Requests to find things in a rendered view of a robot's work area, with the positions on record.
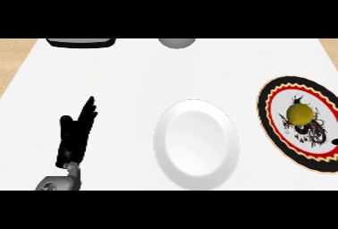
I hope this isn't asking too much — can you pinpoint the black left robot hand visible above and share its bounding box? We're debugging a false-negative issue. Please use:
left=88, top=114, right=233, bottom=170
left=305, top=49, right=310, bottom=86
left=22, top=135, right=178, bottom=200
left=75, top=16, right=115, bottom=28
left=54, top=95, right=99, bottom=170

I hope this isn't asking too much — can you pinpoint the yellow lemon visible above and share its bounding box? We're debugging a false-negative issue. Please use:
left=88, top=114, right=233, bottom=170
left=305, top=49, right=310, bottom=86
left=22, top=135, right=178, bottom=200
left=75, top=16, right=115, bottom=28
left=285, top=104, right=316, bottom=127

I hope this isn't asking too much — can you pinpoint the black red patterned plate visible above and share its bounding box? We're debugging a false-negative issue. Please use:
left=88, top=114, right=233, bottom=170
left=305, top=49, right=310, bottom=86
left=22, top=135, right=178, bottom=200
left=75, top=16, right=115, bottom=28
left=257, top=75, right=338, bottom=174

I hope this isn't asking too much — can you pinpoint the plain white plate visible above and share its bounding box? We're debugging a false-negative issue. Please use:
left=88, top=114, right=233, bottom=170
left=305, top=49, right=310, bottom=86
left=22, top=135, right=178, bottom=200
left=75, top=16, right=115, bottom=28
left=152, top=99, right=242, bottom=191

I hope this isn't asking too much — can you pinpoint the grey round object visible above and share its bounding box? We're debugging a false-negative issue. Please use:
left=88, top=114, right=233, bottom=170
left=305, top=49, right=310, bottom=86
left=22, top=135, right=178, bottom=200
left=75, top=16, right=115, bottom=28
left=156, top=38, right=196, bottom=50

